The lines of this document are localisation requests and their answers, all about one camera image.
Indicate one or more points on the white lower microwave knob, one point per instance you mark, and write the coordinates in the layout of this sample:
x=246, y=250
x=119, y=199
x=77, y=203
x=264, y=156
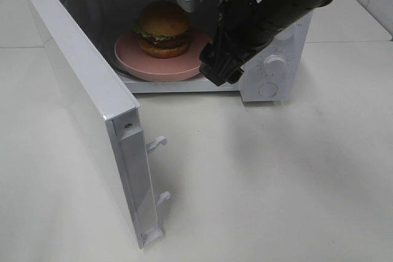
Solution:
x=275, y=64

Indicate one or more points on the white round door button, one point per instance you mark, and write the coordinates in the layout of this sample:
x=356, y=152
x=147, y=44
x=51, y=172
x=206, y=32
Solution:
x=268, y=90

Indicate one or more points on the burger with lettuce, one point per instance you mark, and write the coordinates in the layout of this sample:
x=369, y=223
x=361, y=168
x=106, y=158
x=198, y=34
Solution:
x=163, y=29

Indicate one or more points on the white microwave door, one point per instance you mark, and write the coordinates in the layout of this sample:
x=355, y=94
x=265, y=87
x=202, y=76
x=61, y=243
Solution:
x=106, y=114

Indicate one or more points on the white microwave oven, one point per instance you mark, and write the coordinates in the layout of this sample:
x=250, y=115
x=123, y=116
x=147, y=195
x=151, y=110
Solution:
x=97, y=36

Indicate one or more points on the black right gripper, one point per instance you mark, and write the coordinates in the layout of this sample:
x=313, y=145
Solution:
x=246, y=27

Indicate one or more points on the pink round plate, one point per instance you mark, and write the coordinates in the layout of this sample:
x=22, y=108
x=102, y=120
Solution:
x=139, y=64

